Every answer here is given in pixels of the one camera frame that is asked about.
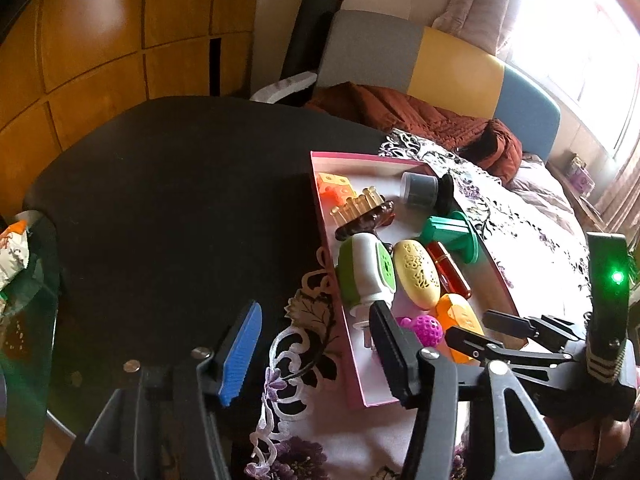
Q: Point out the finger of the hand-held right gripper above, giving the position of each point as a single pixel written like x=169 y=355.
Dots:
x=507 y=322
x=470 y=342

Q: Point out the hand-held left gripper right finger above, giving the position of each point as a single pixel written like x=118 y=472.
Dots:
x=395 y=355

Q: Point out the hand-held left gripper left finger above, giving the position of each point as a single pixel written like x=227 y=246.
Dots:
x=240 y=355

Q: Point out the orange plastic bottle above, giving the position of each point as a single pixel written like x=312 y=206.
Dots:
x=455 y=310

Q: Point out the white green plug-in device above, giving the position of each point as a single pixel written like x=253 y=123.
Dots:
x=360 y=270

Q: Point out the white floral tablecloth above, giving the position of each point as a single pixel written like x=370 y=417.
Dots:
x=300 y=310

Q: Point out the red glossy tube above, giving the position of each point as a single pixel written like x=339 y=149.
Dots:
x=450 y=267

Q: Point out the cream oval ornate case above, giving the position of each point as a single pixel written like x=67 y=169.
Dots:
x=417 y=272

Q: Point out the wooden bedside table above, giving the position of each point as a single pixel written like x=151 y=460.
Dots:
x=592 y=210

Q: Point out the green plastic flanged holder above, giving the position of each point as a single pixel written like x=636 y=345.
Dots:
x=445 y=232

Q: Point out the beige curtain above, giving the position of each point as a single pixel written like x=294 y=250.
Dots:
x=480 y=5
x=622 y=195

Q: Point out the greyish purple duvet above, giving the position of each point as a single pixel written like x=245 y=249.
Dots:
x=545 y=195

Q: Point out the dark brown glossy massager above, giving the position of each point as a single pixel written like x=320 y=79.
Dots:
x=370 y=220

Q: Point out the purple patterned box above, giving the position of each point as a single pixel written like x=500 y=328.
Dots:
x=580 y=175

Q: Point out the amber translucent pegged comb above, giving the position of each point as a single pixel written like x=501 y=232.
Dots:
x=355 y=205

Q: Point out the grey cylindrical container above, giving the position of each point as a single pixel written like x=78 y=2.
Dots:
x=420 y=190

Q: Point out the orange translucent block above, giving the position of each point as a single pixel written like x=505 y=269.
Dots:
x=337 y=194

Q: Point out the green glass side table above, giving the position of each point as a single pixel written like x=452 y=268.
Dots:
x=25 y=375

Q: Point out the rust-brown jacket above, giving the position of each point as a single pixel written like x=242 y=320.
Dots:
x=425 y=115

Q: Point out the white orange snack packet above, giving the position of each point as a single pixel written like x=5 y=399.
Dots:
x=12 y=255

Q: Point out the grey yellow blue headboard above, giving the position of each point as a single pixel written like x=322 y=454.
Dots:
x=460 y=65

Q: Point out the white patterned cloth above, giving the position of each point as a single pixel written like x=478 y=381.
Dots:
x=285 y=87

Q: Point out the bright window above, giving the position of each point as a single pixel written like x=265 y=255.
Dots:
x=575 y=35

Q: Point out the black rolled mat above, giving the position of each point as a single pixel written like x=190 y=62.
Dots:
x=310 y=25

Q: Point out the wooden wardrobe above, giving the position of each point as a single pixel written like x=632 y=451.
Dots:
x=100 y=35

